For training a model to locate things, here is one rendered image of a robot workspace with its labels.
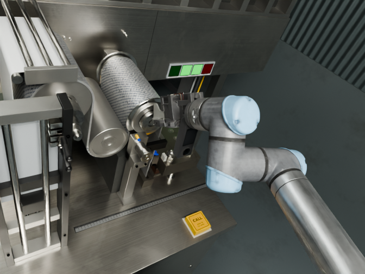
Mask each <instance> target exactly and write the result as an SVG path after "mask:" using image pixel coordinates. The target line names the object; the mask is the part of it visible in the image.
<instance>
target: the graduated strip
mask: <svg viewBox="0 0 365 274"><path fill-rule="evenodd" d="M206 187H207V186H206V183H203V184H199V185H196V186H193V187H191V188H188V189H185V190H182V191H179V192H176V193H173V194H170V195H167V196H164V197H161V198H158V199H156V200H153V201H150V202H147V203H144V204H140V205H137V206H135V207H132V208H129V209H126V210H123V211H120V212H117V213H114V214H111V215H108V216H105V217H103V218H100V219H97V220H94V221H91V222H88V223H85V224H82V225H79V226H76V227H74V230H75V233H78V232H81V231H84V230H86V229H89V228H92V227H95V226H98V225H101V224H103V223H106V222H109V221H112V220H115V219H118V218H120V217H123V216H126V215H129V214H132V213H135V212H137V211H140V210H143V209H146V208H149V207H152V206H155V205H157V204H160V203H163V202H166V201H169V200H172V199H174V198H177V197H180V196H183V195H186V194H189V193H191V192H194V191H197V190H200V189H203V188H206Z"/></svg>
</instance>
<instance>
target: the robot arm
mask: <svg viewBox="0 0 365 274"><path fill-rule="evenodd" d="M160 101H161V110H160V108H159V106H158V104H157V103H154V117H153V118H152V122H153V123H154V125H155V126H158V127H166V128H178V127H179V131H178V135H177V139H176V142H175V146H174V150H173V154H174V155H175V156H176V157H177V158H182V157H185V156H188V155H190V154H191V152H192V149H193V145H194V142H195V139H196V136H197V133H198V130H202V131H209V142H208V149H207V161H206V165H205V168H206V186H207V187H208V188H209V189H211V190H213V191H217V192H224V193H235V192H239V191H240V190H241V186H242V184H243V182H265V183H267V185H268V187H269V188H270V190H271V192H272V194H273V195H274V197H275V199H276V201H277V202H278V204H279V206H280V208H281V209H282V211H283V213H284V214H285V216H286V218H287V220H288V221H289V223H290V225H291V227H292V228H293V230H294V232H295V234H296V236H297V237H298V239H299V241H300V243H301V244H302V246H303V248H304V250H305V251H306V253H307V255H308V257H309V258H310V260H311V262H312V264H313V266H314V267H315V269H316V270H317V272H318V274H365V257H364V256H363V254H362V253H361V252H360V250H359V249H358V248H357V246H356V245H355V244H354V242H353V241H352V240H351V238H350V236H349V235H348V234H347V233H346V231H345V230H344V228H343V227H342V226H341V224H340V223H339V222H338V220H337V219H336V218H335V216H334V215H333V213H332V212H331V210H330V209H329V208H328V206H327V205H326V204H325V202H324V201H323V200H322V198H321V197H320V195H319V194H318V193H317V191H316V190H315V188H314V187H313V186H312V184H311V183H310V182H309V180H308V179H307V178H306V176H305V174H306V170H307V165H306V163H305V158H304V156H303V155H302V154H301V153H300V152H298V151H296V150H289V149H287V148H266V147H250V146H245V141H246V134H250V133H252V132H253V131H254V130H255V129H256V128H257V124H258V123H259V120H260V111H259V108H258V105H257V104H256V102H255V101H254V100H253V99H252V98H250V97H248V96H234V95H230V96H226V97H208V98H204V97H203V92H195V93H194V92H193V93H186V94H185V93H184V92H182V93H175V94H171V95H165V96H160Z"/></svg>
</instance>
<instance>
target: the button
mask: <svg viewBox="0 0 365 274"><path fill-rule="evenodd" d="M185 222H186V223H187V225H188V226H189V228H190V230H191V232H192V233H193V235H194V236H195V235H197V234H200V233H202V232H204V231H206V230H208V229H210V227H211V225H210V224H209V222H208V220H207V219H206V217H205V216H204V214H203V213H202V211H199V212H197V213H194V214H192V215H189V216H187V217H186V218H185Z"/></svg>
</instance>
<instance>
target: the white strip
mask: <svg viewBox="0 0 365 274"><path fill-rule="evenodd" d="M21 72H24V71H23V68H22V65H21V63H20V60H19V58H18V55H17V53H16V50H15V47H14V44H13V42H12V39H11V37H10V34H9V31H8V29H7V26H6V24H5V21H4V18H3V16H0V79H1V86H2V93H3V100H4V101H5V100H11V99H13V94H12V85H11V80H12V82H13V83H15V84H20V83H22V82H23V78H22V75H21Z"/></svg>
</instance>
